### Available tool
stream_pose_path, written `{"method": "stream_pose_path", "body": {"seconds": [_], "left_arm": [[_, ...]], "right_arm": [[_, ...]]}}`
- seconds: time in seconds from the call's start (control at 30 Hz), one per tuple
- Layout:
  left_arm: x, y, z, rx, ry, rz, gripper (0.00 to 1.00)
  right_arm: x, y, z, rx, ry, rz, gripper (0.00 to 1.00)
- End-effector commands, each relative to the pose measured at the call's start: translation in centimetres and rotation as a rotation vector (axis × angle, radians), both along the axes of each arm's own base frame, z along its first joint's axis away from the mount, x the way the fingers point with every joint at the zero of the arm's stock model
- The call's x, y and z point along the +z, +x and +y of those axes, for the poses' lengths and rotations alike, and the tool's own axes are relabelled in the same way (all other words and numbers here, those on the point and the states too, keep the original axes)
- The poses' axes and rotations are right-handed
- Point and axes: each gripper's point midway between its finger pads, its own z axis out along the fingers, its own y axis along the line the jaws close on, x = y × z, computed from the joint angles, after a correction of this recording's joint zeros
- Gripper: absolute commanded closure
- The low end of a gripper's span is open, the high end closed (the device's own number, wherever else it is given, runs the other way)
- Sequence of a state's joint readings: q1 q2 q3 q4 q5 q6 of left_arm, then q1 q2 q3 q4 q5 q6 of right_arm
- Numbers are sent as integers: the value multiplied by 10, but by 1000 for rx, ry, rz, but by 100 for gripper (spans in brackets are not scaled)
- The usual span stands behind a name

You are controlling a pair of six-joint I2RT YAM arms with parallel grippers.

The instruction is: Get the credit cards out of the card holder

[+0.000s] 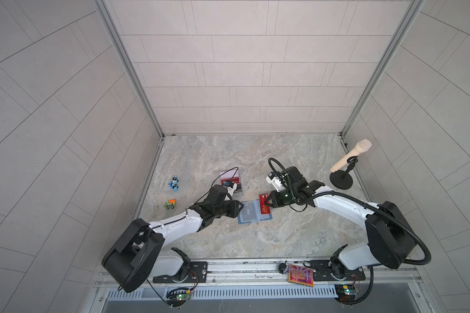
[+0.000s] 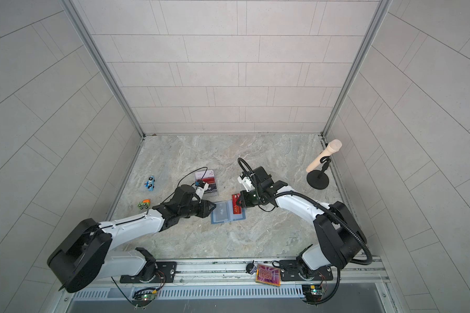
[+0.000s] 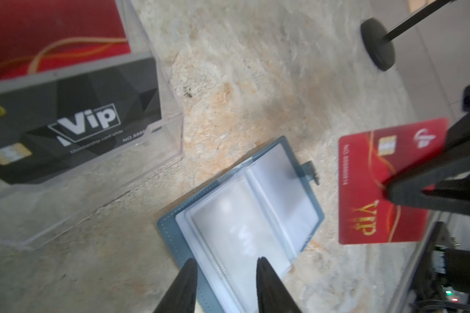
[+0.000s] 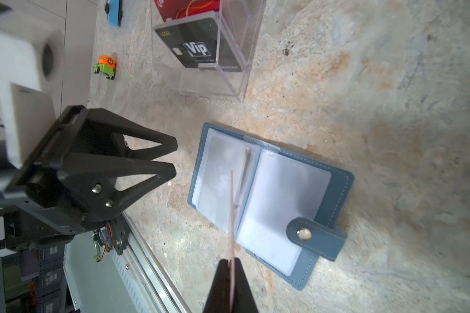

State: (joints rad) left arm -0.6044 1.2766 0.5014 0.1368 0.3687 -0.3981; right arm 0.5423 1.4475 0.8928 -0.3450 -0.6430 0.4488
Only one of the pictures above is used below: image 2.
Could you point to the left green circuit board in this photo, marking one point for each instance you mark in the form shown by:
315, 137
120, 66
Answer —
144, 297

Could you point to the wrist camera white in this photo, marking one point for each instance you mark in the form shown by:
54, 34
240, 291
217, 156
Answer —
246, 182
200, 188

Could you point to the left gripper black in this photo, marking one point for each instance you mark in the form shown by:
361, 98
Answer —
206, 205

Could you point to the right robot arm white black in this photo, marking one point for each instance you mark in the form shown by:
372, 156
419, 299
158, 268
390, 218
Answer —
341, 241

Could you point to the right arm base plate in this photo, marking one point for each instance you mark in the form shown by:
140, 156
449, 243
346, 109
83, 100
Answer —
294, 271

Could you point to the red VIP card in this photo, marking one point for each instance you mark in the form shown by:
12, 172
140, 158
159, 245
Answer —
237, 209

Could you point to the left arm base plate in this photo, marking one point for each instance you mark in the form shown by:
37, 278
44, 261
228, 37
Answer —
159, 273

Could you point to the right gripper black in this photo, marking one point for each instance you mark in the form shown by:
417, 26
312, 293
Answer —
245, 202

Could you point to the blue card holder wallet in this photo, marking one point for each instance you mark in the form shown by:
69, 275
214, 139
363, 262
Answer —
225, 212

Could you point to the green orange toy car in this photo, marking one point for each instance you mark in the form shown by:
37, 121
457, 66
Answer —
145, 204

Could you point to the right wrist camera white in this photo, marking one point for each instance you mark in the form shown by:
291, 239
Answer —
246, 182

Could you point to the small black knob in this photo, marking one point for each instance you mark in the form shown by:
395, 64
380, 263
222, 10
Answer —
251, 268

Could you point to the blue toy car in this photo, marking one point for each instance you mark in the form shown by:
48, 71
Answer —
150, 183

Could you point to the right green circuit board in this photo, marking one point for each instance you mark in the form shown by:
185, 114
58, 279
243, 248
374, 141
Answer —
313, 294

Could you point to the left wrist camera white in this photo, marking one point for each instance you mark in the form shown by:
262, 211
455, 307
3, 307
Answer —
200, 188

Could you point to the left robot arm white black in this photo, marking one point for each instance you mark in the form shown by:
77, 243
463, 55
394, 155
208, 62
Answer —
89, 252

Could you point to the pink orange patterned card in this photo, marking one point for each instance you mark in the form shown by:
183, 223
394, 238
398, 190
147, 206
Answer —
268, 275

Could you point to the green circuit board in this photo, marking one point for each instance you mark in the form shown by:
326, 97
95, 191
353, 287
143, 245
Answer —
144, 297
313, 294

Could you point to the beige microphone on stand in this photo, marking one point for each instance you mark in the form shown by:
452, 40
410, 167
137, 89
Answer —
316, 176

